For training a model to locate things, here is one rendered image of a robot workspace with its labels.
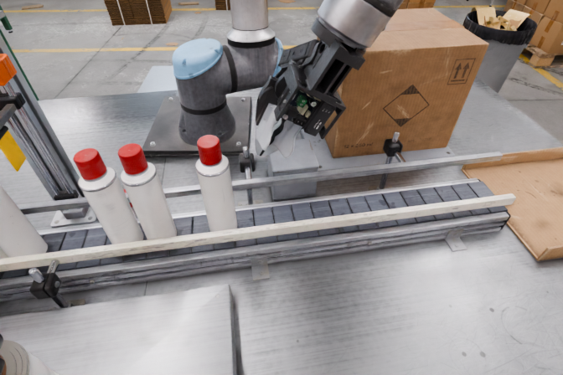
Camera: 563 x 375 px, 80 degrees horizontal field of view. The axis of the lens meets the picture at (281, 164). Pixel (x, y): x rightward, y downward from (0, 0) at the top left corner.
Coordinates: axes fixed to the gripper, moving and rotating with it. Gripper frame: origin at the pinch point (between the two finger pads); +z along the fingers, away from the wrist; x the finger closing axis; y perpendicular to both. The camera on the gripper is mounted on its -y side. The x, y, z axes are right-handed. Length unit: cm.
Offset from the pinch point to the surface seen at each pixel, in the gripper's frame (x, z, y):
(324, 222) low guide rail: 16.0, 8.0, 4.3
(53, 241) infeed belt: -24.6, 34.9, -1.0
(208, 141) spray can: -8.1, 2.1, 0.4
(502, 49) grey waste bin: 177, -36, -153
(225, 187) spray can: -2.7, 8.3, 2.3
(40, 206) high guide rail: -27.7, 27.2, -1.9
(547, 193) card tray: 67, -12, -3
